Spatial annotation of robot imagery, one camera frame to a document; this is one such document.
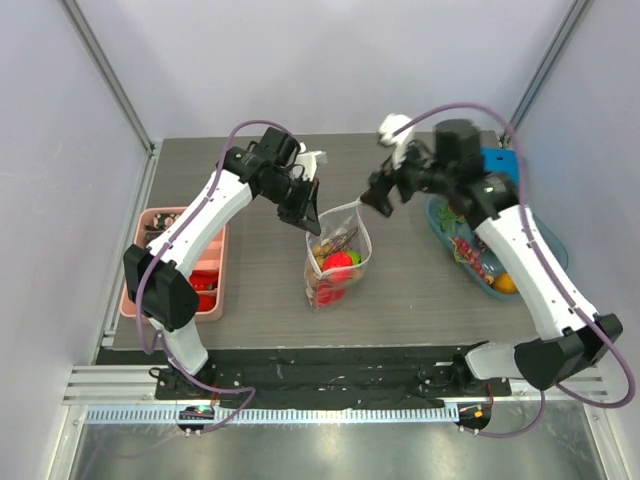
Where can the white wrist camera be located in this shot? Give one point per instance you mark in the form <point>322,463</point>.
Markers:
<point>306,164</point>
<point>394,133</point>

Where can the red textured ball fruit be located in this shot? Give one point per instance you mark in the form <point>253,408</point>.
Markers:
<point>336,260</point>

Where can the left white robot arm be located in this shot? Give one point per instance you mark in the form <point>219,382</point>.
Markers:
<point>157,277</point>

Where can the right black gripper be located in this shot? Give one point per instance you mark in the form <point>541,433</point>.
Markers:
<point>393,180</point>

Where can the blue transparent plastic container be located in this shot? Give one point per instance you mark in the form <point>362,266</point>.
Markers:
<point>492,265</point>

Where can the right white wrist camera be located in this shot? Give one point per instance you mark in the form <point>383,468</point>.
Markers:
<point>394,133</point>

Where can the blue folded cloth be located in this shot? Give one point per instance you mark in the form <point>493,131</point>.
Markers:
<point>499,160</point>

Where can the green watermelon ball toy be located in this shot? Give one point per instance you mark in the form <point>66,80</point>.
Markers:
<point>356,258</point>

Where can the red toy in tray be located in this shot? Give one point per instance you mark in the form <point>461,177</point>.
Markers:
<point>207,303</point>

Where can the aluminium frame post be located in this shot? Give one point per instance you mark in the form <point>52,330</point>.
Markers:
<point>100,60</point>
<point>571,21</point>

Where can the red apple toy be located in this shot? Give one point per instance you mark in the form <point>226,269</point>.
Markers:
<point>330,288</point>

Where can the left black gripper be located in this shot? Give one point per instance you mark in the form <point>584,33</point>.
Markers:
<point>306,215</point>

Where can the white slotted cable duct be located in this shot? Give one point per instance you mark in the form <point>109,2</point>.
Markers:
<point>200,414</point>

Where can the red toy teeth piece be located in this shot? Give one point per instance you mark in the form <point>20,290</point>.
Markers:
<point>204,280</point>

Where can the yellow-brown longan bunch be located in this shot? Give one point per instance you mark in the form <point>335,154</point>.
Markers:
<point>341,240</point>

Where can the left aluminium frame post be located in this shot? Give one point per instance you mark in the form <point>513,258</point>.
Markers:
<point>100,60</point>

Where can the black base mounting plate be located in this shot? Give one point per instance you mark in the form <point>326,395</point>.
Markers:
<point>332,378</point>

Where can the orange toy fruit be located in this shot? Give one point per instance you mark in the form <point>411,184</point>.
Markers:
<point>504,284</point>

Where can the clear zip top bag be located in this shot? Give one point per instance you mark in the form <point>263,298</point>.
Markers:
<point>347,215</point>

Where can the right aluminium frame post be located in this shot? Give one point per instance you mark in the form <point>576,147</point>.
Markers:
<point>571,21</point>

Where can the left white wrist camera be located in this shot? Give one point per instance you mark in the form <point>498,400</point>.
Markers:
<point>306,164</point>

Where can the small red grape sprig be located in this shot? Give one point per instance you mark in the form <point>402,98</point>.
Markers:
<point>464,253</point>

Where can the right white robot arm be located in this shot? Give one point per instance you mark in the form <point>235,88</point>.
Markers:
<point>571,334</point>

